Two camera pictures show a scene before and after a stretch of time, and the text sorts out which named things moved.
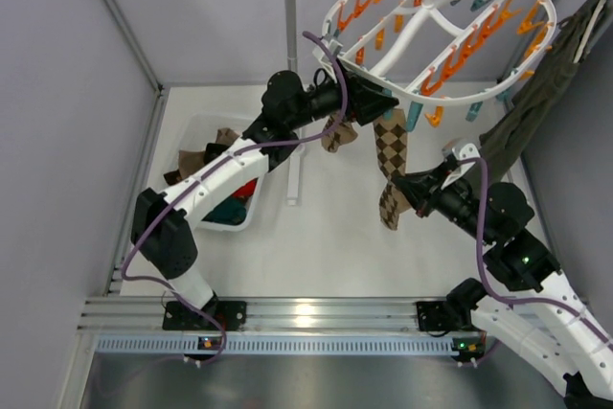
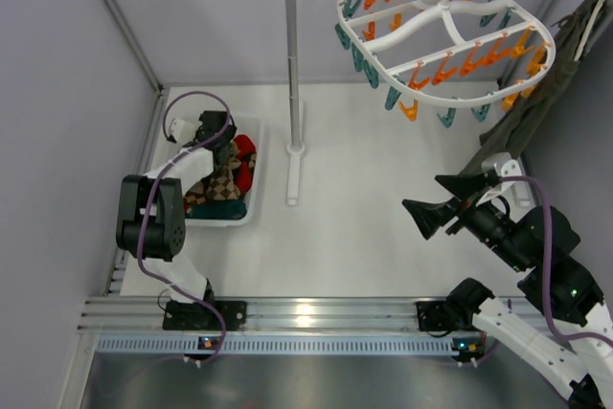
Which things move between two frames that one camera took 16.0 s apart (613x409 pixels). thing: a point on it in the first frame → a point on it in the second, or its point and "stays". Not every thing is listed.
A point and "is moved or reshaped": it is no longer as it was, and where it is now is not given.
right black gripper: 432,191 → 460,211
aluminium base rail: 134,327 stays
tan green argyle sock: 343,133 is moved or reshaped
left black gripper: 357,94 → 216,130
